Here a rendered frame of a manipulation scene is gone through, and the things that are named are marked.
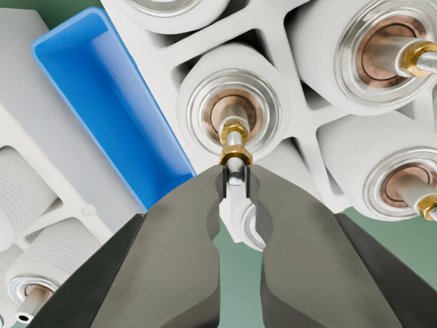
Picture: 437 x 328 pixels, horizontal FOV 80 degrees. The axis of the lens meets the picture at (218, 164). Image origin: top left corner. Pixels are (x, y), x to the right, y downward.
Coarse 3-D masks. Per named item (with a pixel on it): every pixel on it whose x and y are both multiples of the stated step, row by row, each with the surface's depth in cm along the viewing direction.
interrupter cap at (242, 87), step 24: (216, 72) 19; (240, 72) 19; (192, 96) 20; (216, 96) 20; (240, 96) 20; (264, 96) 20; (192, 120) 21; (216, 120) 21; (264, 120) 21; (216, 144) 22; (264, 144) 22
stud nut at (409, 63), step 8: (416, 48) 15; (424, 48) 15; (432, 48) 15; (408, 56) 15; (416, 56) 15; (408, 64) 15; (416, 64) 15; (408, 72) 16; (416, 72) 15; (424, 72) 15
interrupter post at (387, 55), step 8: (384, 40) 18; (392, 40) 17; (400, 40) 16; (408, 40) 16; (416, 40) 15; (424, 40) 15; (376, 48) 18; (384, 48) 17; (392, 48) 16; (400, 48) 16; (408, 48) 16; (376, 56) 18; (384, 56) 17; (392, 56) 16; (400, 56) 16; (376, 64) 18; (384, 64) 17; (392, 64) 16; (400, 64) 16; (392, 72) 17; (400, 72) 16
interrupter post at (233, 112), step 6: (228, 108) 20; (234, 108) 20; (240, 108) 20; (222, 114) 20; (228, 114) 19; (234, 114) 18; (240, 114) 19; (222, 120) 18; (228, 120) 18; (234, 120) 18; (240, 120) 18; (246, 120) 19; (222, 126) 18; (246, 126) 18
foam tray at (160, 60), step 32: (256, 0) 23; (288, 0) 23; (128, 32) 25; (192, 32) 34; (224, 32) 24; (256, 32) 33; (160, 64) 26; (192, 64) 36; (288, 64) 26; (160, 96) 28; (320, 96) 31; (288, 128) 29; (192, 160) 31; (320, 160) 30; (320, 192) 32
